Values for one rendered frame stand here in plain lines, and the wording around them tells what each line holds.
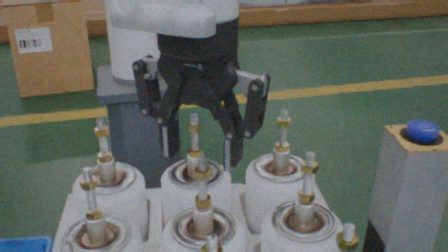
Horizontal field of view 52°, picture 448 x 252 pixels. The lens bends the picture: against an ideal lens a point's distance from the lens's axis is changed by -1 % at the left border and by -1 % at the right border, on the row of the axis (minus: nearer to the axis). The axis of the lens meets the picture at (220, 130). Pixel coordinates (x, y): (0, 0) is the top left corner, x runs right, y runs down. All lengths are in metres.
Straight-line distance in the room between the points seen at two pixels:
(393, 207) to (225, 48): 0.35
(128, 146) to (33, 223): 0.29
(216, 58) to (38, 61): 1.22
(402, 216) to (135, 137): 0.45
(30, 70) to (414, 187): 1.26
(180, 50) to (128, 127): 0.42
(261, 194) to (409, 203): 0.19
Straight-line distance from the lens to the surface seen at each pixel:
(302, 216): 0.54
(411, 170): 0.62
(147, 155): 0.84
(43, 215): 1.03
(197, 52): 0.40
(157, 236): 0.64
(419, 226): 0.68
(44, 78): 1.61
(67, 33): 1.56
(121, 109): 0.79
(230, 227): 0.54
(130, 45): 0.78
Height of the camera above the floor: 0.59
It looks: 27 degrees down
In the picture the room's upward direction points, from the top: straight up
